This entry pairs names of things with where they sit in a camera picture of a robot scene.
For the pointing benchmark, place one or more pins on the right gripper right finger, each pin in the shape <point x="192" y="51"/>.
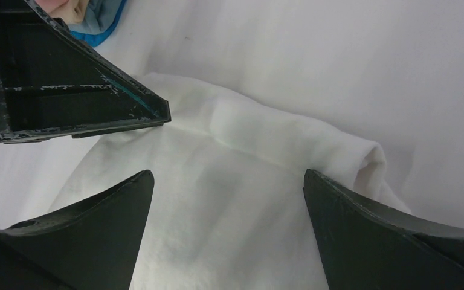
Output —
<point x="364" y="244"/>

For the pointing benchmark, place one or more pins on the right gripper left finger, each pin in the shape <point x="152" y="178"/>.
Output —
<point x="90" y="244"/>

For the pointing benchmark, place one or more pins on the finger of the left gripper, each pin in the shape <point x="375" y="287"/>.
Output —
<point x="54" y="85"/>

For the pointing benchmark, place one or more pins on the white t shirt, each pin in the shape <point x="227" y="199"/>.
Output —
<point x="228" y="210"/>

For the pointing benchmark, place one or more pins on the pink folded t shirt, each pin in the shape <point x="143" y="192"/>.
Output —
<point x="55" y="8"/>

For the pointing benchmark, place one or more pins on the beige folded t shirt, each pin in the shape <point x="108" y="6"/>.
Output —
<point x="73" y="11"/>

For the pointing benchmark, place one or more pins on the blue folded t shirt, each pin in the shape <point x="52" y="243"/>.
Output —
<point x="100" y="20"/>

